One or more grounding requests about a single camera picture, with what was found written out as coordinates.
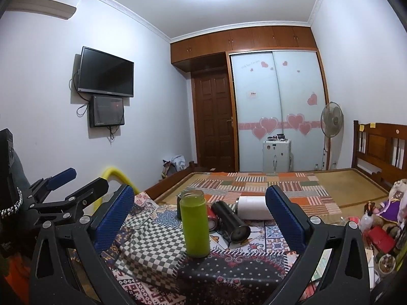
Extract striped patchwork blanket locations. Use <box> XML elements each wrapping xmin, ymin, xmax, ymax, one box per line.
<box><xmin>187</xmin><ymin>172</ymin><xmax>332</xmax><ymax>218</ymax></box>

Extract red box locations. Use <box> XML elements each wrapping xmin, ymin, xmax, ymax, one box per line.
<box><xmin>366</xmin><ymin>225</ymin><xmax>395</xmax><ymax>255</ymax></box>

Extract orange object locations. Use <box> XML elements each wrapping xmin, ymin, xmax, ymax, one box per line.
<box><xmin>8</xmin><ymin>257</ymin><xmax>36</xmax><ymax>305</ymax></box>

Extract standing fan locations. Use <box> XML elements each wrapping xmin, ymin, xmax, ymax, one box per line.
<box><xmin>320</xmin><ymin>102</ymin><xmax>344</xmax><ymax>171</ymax></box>

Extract red can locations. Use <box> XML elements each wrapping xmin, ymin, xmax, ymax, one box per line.
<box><xmin>207</xmin><ymin>207</ymin><xmax>221</xmax><ymax>233</ymax></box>

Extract dark floral cloth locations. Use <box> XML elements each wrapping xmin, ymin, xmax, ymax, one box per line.
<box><xmin>176</xmin><ymin>250</ymin><xmax>297</xmax><ymax>305</ymax></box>

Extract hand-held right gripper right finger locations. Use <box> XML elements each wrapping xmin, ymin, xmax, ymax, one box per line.
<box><xmin>264</xmin><ymin>185</ymin><xmax>372</xmax><ymax>305</ymax></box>

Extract wall television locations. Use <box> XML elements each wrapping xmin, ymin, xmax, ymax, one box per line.
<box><xmin>78</xmin><ymin>46</ymin><xmax>135</xmax><ymax>98</ymax></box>

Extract white air conditioner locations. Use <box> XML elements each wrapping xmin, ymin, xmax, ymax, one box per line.
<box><xmin>9</xmin><ymin>0</ymin><xmax>86</xmax><ymax>20</ymax></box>

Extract sliding wardrobe with heart stickers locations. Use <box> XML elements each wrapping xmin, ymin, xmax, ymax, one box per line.
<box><xmin>228</xmin><ymin>49</ymin><xmax>330</xmax><ymax>173</ymax></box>

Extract black television cable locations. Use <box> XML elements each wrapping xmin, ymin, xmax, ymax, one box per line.
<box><xmin>68</xmin><ymin>69</ymin><xmax>81</xmax><ymax>93</ymax></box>

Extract brown wooden door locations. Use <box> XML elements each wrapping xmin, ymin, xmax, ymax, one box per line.
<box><xmin>191</xmin><ymin>71</ymin><xmax>238</xmax><ymax>171</ymax></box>

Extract white paper roll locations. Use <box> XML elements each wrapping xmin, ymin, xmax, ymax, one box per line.
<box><xmin>235</xmin><ymin>196</ymin><xmax>274</xmax><ymax>220</ymax></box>

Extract purple dressed doll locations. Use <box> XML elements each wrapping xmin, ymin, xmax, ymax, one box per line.
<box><xmin>371</xmin><ymin>179</ymin><xmax>407</xmax><ymax>229</ymax></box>

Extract colourful patterned blanket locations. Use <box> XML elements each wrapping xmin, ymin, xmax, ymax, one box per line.
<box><xmin>68</xmin><ymin>191</ymin><xmax>318</xmax><ymax>305</ymax></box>

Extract small round bowl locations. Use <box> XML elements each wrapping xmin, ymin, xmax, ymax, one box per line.
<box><xmin>378</xmin><ymin>255</ymin><xmax>397</xmax><ymax>274</ymax></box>

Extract grey checkered cloth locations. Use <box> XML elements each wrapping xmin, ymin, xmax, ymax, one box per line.
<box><xmin>114</xmin><ymin>210</ymin><xmax>189</xmax><ymax>287</ymax></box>

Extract bamboo bed mat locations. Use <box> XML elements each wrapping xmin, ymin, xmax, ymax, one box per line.
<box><xmin>158</xmin><ymin>169</ymin><xmax>399</xmax><ymax>218</ymax></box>

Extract glass jar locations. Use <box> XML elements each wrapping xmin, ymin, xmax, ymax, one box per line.
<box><xmin>176</xmin><ymin>189</ymin><xmax>205</xmax><ymax>220</ymax></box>

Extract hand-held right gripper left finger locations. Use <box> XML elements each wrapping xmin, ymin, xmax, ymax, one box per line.
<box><xmin>30</xmin><ymin>184</ymin><xmax>137</xmax><ymax>305</ymax></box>

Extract green cup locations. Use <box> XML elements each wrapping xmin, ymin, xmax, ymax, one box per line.
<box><xmin>180</xmin><ymin>195</ymin><xmax>211</xmax><ymax>258</ymax></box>

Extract black metal cup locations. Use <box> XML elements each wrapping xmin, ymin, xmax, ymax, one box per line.
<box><xmin>211</xmin><ymin>200</ymin><xmax>251</xmax><ymax>244</ymax></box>

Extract small black wall monitor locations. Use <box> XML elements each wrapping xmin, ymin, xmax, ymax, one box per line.
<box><xmin>89</xmin><ymin>95</ymin><xmax>125</xmax><ymax>128</ymax></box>

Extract yellow curved tube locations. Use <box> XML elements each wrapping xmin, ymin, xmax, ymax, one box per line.
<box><xmin>101</xmin><ymin>166</ymin><xmax>140</xmax><ymax>195</ymax></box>

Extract wooden bed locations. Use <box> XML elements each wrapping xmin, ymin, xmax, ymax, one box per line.
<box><xmin>144</xmin><ymin>120</ymin><xmax>407</xmax><ymax>204</ymax></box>

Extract wooden overhead cabinets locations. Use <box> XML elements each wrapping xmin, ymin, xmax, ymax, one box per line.
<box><xmin>170</xmin><ymin>25</ymin><xmax>319</xmax><ymax>71</ymax></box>

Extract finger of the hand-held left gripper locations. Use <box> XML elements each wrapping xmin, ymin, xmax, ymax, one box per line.
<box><xmin>30</xmin><ymin>177</ymin><xmax>109</xmax><ymax>226</ymax></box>
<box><xmin>28</xmin><ymin>167</ymin><xmax>77</xmax><ymax>202</ymax></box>

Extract pile of bags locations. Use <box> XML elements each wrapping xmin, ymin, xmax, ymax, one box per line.
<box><xmin>162</xmin><ymin>155</ymin><xmax>187</xmax><ymax>178</ymax></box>

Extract white squeeze bottle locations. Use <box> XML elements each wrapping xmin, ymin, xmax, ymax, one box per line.
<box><xmin>360</xmin><ymin>210</ymin><xmax>376</xmax><ymax>230</ymax></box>

